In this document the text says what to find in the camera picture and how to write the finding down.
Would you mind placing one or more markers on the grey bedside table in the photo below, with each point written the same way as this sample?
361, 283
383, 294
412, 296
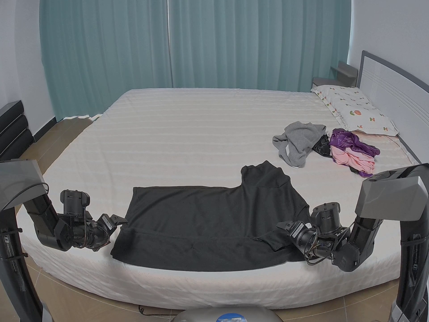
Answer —
343, 72

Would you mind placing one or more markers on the pink garment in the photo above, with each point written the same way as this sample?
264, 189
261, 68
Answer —
352, 159

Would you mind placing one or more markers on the white printed pillow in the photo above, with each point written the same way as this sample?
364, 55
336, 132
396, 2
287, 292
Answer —
353, 107

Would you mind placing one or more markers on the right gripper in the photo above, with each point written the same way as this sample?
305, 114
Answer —
301, 235

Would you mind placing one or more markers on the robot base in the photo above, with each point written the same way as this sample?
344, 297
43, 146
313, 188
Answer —
225, 316

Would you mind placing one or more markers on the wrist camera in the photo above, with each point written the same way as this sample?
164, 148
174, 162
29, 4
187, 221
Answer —
100, 245
309, 226

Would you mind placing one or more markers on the black T-shirt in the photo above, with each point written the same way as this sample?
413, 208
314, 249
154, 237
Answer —
207, 226

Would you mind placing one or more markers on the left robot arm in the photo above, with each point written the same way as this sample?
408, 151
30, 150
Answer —
40, 213

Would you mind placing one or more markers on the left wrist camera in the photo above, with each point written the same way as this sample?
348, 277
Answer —
100, 245

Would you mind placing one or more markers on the grey garment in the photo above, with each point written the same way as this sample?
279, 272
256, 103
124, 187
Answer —
300, 141

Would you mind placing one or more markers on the black chest of drawers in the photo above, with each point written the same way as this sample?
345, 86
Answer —
13, 129

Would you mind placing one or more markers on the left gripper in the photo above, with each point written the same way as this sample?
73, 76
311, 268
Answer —
107, 228

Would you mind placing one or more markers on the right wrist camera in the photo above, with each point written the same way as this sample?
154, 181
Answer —
309, 226

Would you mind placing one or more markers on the bed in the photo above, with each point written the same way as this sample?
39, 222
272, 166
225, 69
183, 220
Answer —
201, 129

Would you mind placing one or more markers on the purple garment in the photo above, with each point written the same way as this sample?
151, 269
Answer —
348, 141

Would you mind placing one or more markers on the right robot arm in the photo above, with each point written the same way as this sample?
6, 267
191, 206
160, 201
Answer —
392, 193

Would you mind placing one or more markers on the small black garment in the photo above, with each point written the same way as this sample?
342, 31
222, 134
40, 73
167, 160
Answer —
321, 146

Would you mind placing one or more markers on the blue-green curtain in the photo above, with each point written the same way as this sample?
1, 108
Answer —
261, 32
107, 45

